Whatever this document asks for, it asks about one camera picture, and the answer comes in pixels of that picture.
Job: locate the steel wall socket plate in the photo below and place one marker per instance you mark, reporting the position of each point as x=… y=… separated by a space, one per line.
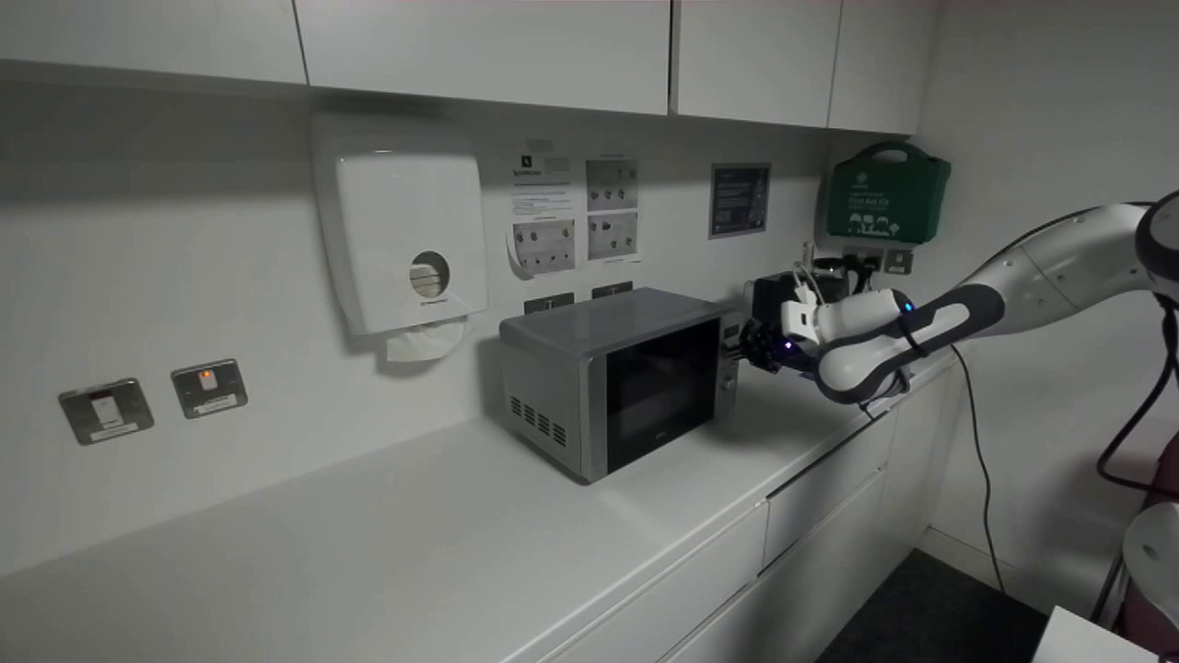
x=613 y=289
x=552 y=302

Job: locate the dark framed wall notice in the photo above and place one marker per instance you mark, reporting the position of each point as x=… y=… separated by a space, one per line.
x=739 y=202

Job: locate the white cabinet drawer front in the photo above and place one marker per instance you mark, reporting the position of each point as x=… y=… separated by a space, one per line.
x=665 y=603
x=822 y=491
x=812 y=589

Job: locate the small steel wall socket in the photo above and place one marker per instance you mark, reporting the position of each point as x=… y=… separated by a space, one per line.
x=895 y=264

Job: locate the white paper towel dispenser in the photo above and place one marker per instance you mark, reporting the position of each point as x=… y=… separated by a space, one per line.
x=399 y=241

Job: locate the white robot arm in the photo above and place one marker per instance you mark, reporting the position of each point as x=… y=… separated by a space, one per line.
x=1044 y=278

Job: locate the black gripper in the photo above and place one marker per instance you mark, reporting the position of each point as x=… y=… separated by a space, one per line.
x=796 y=355

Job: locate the green first aid box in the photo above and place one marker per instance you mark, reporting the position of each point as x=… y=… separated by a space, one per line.
x=887 y=193

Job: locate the white upper cabinet door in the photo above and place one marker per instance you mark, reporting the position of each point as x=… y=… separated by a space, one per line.
x=757 y=60
x=133 y=33
x=887 y=60
x=491 y=49

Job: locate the silver microwave oven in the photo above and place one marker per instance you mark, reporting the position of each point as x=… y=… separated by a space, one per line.
x=577 y=370

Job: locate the white sheet of paper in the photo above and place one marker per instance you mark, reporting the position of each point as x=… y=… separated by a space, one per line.
x=1093 y=637

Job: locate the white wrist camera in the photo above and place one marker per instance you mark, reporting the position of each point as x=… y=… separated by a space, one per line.
x=801 y=314

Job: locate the steel wall switch plate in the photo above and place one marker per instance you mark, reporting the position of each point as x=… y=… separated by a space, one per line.
x=108 y=411
x=208 y=388

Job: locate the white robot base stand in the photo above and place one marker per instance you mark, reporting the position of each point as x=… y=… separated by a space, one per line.
x=1153 y=566

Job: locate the white instruction sheet with photos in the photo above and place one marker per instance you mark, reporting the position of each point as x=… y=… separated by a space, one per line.
x=543 y=221
x=613 y=208

